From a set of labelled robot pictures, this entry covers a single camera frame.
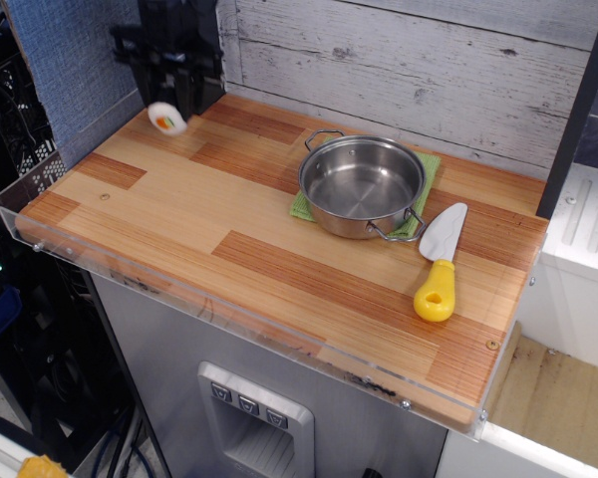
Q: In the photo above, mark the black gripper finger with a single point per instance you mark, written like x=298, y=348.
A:
x=185, y=87
x=148, y=76

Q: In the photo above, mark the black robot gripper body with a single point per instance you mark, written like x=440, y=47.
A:
x=165, y=34

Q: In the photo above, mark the plush sushi roll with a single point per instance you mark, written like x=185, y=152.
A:
x=166, y=118

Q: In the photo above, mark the stainless steel pot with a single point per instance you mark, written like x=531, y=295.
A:
x=361, y=189

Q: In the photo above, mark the blue fabric panel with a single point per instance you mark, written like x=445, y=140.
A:
x=86, y=94

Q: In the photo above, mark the clear acrylic table guard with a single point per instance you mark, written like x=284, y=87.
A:
x=217, y=242

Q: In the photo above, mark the green cloth mat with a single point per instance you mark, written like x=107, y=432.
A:
x=301, y=206

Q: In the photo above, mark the silver toy fridge cabinet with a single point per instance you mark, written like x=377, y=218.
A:
x=163, y=347

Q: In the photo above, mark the silver dispenser panel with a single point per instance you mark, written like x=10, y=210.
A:
x=256, y=431

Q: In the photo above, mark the yellow black object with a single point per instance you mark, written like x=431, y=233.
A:
x=41, y=467

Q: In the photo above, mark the white side cabinet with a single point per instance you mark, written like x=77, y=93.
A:
x=543, y=420

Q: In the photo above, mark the black vertical post left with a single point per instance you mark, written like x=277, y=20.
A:
x=208, y=82

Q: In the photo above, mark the black vertical post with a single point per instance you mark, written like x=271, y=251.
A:
x=568, y=145
x=208, y=82

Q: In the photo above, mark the yellow handled toy knife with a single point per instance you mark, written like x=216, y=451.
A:
x=435, y=299

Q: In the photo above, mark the black vertical post right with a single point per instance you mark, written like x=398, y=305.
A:
x=568, y=145

